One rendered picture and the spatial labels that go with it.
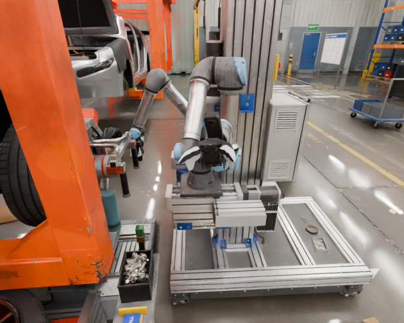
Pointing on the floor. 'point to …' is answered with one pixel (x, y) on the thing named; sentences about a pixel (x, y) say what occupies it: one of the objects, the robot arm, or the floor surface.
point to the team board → (333, 51)
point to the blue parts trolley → (382, 109)
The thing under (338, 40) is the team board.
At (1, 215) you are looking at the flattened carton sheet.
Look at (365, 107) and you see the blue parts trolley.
